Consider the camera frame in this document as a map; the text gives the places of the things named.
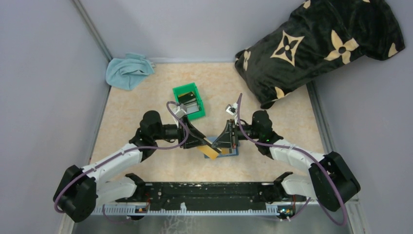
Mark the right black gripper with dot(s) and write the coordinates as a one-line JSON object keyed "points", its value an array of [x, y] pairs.
{"points": [[232, 133]]}

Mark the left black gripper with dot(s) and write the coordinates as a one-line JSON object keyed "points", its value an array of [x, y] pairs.
{"points": [[185, 132]]}

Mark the blue leather card holder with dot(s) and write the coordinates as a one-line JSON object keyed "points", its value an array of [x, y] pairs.
{"points": [[227, 152]]}

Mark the gold card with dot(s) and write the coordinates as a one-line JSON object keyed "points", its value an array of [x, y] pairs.
{"points": [[208, 150]]}

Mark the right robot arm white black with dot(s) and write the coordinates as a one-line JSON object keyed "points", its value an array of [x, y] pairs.
{"points": [[327, 177]]}

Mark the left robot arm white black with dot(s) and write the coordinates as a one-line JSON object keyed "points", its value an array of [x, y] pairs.
{"points": [[106, 171]]}

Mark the cards in green bin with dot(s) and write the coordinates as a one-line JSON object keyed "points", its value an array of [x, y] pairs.
{"points": [[190, 101]]}

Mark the green plastic bin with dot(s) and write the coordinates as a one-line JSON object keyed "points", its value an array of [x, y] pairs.
{"points": [[191, 87]]}

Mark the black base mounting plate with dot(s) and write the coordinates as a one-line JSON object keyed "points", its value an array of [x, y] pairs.
{"points": [[214, 196]]}

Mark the light blue cloth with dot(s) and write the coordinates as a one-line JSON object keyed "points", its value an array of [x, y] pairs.
{"points": [[128, 72]]}

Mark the black floral blanket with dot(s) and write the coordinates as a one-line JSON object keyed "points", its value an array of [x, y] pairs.
{"points": [[318, 37]]}

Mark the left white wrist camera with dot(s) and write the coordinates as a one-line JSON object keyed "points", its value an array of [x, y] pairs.
{"points": [[180, 111]]}

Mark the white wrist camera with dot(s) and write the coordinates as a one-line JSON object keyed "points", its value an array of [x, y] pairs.
{"points": [[180, 111], [232, 109]]}

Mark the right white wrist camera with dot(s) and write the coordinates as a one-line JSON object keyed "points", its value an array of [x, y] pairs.
{"points": [[232, 109]]}

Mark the aluminium frame rail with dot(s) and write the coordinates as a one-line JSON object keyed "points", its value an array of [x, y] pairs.
{"points": [[282, 210]]}

